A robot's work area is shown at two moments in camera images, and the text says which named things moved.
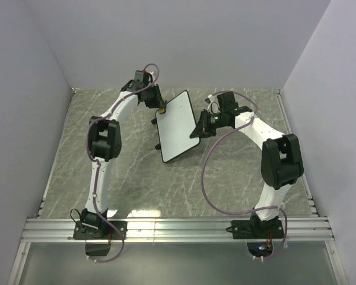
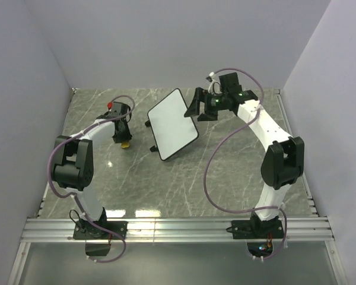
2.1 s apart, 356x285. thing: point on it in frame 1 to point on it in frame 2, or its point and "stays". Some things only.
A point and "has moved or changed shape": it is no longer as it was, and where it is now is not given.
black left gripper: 159,103 to 126,136
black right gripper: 202,129 to 194,109
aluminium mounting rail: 174,230 stays
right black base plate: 256,229 stays
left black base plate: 100,230 stays
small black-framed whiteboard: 175,126 has moved or changed shape
